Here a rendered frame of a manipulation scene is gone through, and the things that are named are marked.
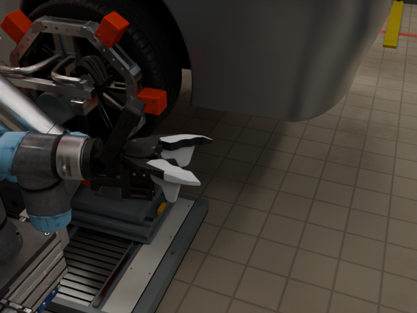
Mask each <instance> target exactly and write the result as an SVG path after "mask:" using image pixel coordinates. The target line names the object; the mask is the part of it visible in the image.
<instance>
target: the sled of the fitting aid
mask: <svg viewBox="0 0 417 313"><path fill-rule="evenodd" d="M174 204H175V202H174V203H171V202H169V201H168V200H167V199H166V198H165V195H164V192H162V193H161V195H160V196H159V198H158V199H157V200H156V202H155V203H154V205H153V207H152V208H151V209H150V211H149V213H148V214H147V215H146V217H145V218H144V219H143V221H142V223H140V224H139V223H136V222H131V221H128V220H123V219H119V218H116V217H111V216H108V215H104V214H99V213H96V212H91V211H87V210H84V209H79V208H76V207H71V208H72V210H71V214H72V217H71V221H70V222H69V224H73V225H77V226H80V227H84V228H87V229H92V230H96V231H99V232H104V233H106V234H111V235H115V236H118V237H122V238H127V239H130V240H134V241H137V242H141V243H145V244H150V242H151V241H152V239H153V237H154V236H155V235H156V233H157V231H158V230H159V228H160V227H161V225H162V223H163V222H164V220H165V218H166V217H167V215H168V214H169V212H170V210H171V209H172V207H173V205H174Z"/></svg>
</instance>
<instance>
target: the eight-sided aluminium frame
mask: <svg viewBox="0 0 417 313"><path fill-rule="evenodd" d="M99 25H100V24H99V23H98V22H93V21H91V20H90V21H86V20H77V19H67V18H62V17H52V16H43V17H41V18H39V19H37V20H35V21H34V22H33V23H32V24H31V25H30V27H29V29H28V30H27V31H26V33H25V34H24V36H23V37H22V39H21V40H20V42H19V43H18V44H17V46H16V47H15V49H14V50H13V51H12V52H11V54H10V55H9V59H10V64H11V66H12V67H14V68H22V67H27V66H30V63H29V58H28V56H29V54H30V53H31V51H32V50H33V49H34V48H35V46H36V45H37V44H38V42H39V41H40V39H41V38H42V37H43V36H44V34H45V33H46V32H48V33H53V32H54V33H59V34H61V35H67V34H68V35H73V36H76V37H85V38H87V39H88V40H89V41H90V42H91V43H92V44H93V45H94V46H95V47H96V48H97V49H98V50H99V52H100V53H101V54H102V55H103V56H104V57H105V58H106V59H107V60H108V61H109V62H110V64H111V65H112V66H113V67H114V68H115V69H116V70H117V71H118V72H119V73H120V74H121V75H122V76H123V77H124V79H125V88H126V94H127V101H130V100H131V99H132V97H136V98H137V94H138V93H139V92H140V91H141V90H142V89H143V83H142V73H141V68H140V67H139V66H138V65H137V63H135V62H134V61H133V60H132V59H131V58H130V57H129V56H128V55H127V54H126V53H125V51H124V50H123V49H122V48H121V47H120V46H119V45H118V43H116V44H115V45H113V46H112V47H110V48H109V47H107V46H106V45H105V44H104V43H102V42H101V41H100V40H99V39H98V38H97V37H95V33H96V31H97V29H98V27H99ZM17 88H19V89H20V90H21V91H22V92H23V93H24V94H25V95H26V96H28V97H29V98H30V99H31V100H32V101H33V102H34V103H36V104H37V99H38V97H37V92H36V89H29V88H23V87H18V86H17ZM145 122H146V115H145V113H144V115H143V120H142V121H141V122H139V124H138V125H137V127H135V126H134V128H133V129H132V131H131V132H130V134H129V136H128V138H127V139H129V138H130V137H131V136H132V135H133V134H135V133H136V132H137V131H138V130H139V129H140V128H141V127H142V126H143V125H144V124H145ZM91 138H100V137H94V136H91ZM100 139H101V140H102V143H103V145H104V146H105V144H106V142H107V141H108V139H106V138H100Z"/></svg>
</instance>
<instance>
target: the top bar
mask: <svg viewBox="0 0 417 313"><path fill-rule="evenodd" d="M2 75H3V76H5V77H6V78H7V79H8V80H9V81H10V82H11V83H12V84H14V85H15V86H18V87H23V88H29V89H36V90H40V91H47V92H51V93H58V94H64V95H69V96H76V97H79V98H86V99H93V98H95V97H96V96H97V94H96V89H95V88H92V87H88V88H87V89H85V90H80V89H76V85H72V84H64V83H59V82H57V81H51V80H47V79H40V78H33V77H28V76H21V75H9V74H5V73H3V74H2Z"/></svg>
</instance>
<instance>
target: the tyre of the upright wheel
mask: <svg viewBox="0 0 417 313"><path fill-rule="evenodd" d="M113 11H115V12H117V13H118V14H119V15H120V16H122V17H123V18H124V19H125V20H126V21H128V22H129V26H128V27H127V29H126V31H125V33H124V34H123V36H122V38H121V39H120V41H119V42H118V43H119V44H120V45H121V46H122V47H123V49H124V50H125V51H126V52H127V53H128V55H129V57H130V58H131V59H132V60H133V61H134V62H135V63H137V65H138V66H139V67H140V68H141V73H142V83H143V89H144V88H153V89H161V90H165V91H166V97H167V107H166V108H165V110H164V111H163V112H162V113H161V114H160V115H155V114H149V113H145V115H146V122H145V124H144V125H143V126H142V127H141V128H140V129H139V130H138V131H137V132H136V133H135V134H133V135H132V136H131V137H130V138H129V139H128V140H133V139H134V138H145V137H149V136H150V135H151V134H152V133H153V132H154V131H155V130H156V128H157V127H158V126H159V125H160V123H162V121H163V120H164V119H165V118H166V116H167V115H168V114H169V113H170V112H171V111H172V109H173V107H174V105H175V104H176V102H177V99H178V97H179V93H180V91H181V84H182V68H181V61H180V57H179V53H178V52H177V51H178V50H177V47H176V46H175V42H174V40H173V39H172V36H171V34H170V32H168V29H167V27H166V26H165V25H164V23H163V21H161V20H160V18H159V17H158V16H156V13H155V12H154V11H152V10H151V9H150V8H149V7H148V6H146V4H145V3H144V2H141V1H140V0H50V1H48V2H46V3H44V4H42V5H40V6H39V7H37V8H36V9H34V10H33V11H32V12H31V13H30V14H29V16H28V18H29V19H30V20H31V21H32V23H33V22H34V21H35V20H37V19H39V18H41V17H43V16H52V17H62V18H67V19H77V20H86V21H90V20H91V21H93V22H98V23H99V24H100V23H101V22H102V20H103V18H104V17H105V16H106V15H108V14H110V13H111V12H113Z"/></svg>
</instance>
